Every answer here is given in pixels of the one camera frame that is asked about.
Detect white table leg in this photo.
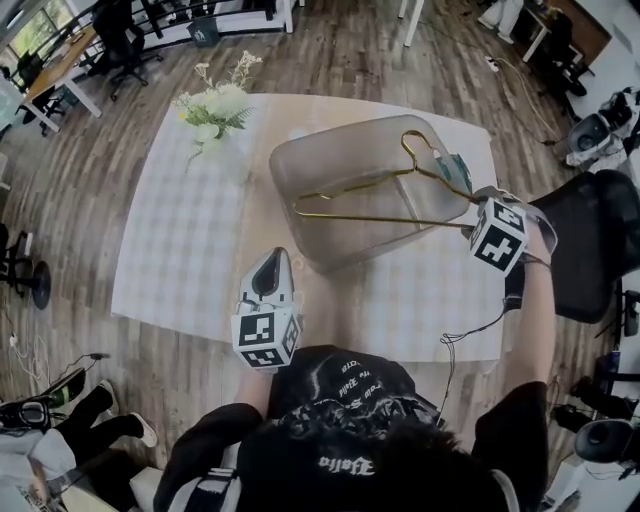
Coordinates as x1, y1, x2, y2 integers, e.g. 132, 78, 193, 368
398, 0, 426, 49

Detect person's left forearm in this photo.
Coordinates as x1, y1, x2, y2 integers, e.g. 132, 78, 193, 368
233, 367, 274, 410

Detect white and green flower bouquet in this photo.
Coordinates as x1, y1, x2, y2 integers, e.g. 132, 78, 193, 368
171, 49, 264, 174

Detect black chair by desk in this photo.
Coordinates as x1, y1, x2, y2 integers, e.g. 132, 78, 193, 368
538, 9, 590, 99

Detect white checked tablecloth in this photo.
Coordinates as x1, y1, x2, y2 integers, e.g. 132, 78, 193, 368
110, 92, 506, 365

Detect teal item in container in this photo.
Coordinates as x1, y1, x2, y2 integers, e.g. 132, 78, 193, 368
433, 147, 474, 195

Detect dark round grey device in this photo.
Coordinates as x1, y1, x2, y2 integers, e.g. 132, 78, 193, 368
573, 418, 640, 467

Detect black round stool base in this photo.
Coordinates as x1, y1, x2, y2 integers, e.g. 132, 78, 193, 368
0, 222, 52, 311

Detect grey and white machine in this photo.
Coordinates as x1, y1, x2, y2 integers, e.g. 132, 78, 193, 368
564, 87, 640, 172

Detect black swivel office chair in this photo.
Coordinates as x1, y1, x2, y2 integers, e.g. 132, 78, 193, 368
88, 0, 165, 102

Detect yellow floor cable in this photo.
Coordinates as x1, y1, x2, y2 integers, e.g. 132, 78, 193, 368
494, 57, 560, 147

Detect dark waste bin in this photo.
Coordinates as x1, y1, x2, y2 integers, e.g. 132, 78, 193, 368
187, 17, 222, 49

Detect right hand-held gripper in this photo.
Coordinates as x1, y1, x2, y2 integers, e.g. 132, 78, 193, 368
468, 185, 559, 277

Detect person's black printed t-shirt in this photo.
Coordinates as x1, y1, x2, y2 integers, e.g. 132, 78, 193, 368
153, 344, 551, 512

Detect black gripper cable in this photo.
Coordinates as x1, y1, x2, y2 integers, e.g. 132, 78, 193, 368
438, 257, 551, 426

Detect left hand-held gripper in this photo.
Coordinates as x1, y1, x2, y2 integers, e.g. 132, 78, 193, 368
230, 247, 305, 374

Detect person's right forearm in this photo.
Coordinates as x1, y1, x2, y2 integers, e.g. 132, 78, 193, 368
508, 227, 559, 397

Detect wooden desk with white legs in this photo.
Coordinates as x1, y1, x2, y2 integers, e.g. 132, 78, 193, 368
20, 24, 104, 120

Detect translucent grey plastic container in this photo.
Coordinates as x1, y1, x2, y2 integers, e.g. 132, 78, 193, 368
268, 113, 474, 275

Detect gold wire clothes hanger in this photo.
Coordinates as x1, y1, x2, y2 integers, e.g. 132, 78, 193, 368
292, 129, 484, 232

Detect black mesh office chair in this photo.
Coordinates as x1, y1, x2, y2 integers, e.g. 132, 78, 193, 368
528, 168, 640, 325

